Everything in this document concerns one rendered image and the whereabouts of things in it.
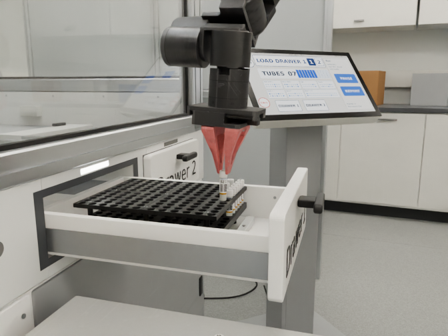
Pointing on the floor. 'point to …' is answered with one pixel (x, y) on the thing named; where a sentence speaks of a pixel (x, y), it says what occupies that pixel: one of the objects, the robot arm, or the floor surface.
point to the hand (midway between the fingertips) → (224, 168)
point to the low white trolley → (141, 322)
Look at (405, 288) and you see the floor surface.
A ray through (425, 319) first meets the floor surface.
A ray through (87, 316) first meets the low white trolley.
